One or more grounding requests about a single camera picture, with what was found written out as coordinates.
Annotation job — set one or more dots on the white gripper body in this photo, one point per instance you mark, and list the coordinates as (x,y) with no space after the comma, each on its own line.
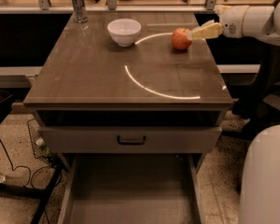
(232,21)

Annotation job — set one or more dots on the open middle drawer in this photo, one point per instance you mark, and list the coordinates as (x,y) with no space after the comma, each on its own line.
(132,189)

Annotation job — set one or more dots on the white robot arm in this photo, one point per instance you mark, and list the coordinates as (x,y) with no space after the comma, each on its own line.
(260,190)

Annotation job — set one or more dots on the grey drawer cabinet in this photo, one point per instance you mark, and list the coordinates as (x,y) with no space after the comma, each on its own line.
(90,81)

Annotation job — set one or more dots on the black office chair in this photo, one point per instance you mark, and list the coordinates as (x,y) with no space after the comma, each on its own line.
(260,102)

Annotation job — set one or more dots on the white ceramic bowl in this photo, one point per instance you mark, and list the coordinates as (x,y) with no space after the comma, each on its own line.
(124,31)

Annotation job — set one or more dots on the top drawer with black handle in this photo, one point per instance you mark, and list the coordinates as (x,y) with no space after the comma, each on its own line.
(130,139)

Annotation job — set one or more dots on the wire mesh basket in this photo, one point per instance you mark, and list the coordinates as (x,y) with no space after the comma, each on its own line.
(39,147)

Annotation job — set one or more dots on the silver metal can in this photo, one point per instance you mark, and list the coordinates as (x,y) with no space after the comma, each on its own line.
(80,10)

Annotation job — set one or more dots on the red apple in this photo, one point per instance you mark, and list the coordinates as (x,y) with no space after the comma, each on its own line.
(180,40)

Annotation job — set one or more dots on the black stand at left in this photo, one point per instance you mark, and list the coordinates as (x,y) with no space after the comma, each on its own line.
(33,188)

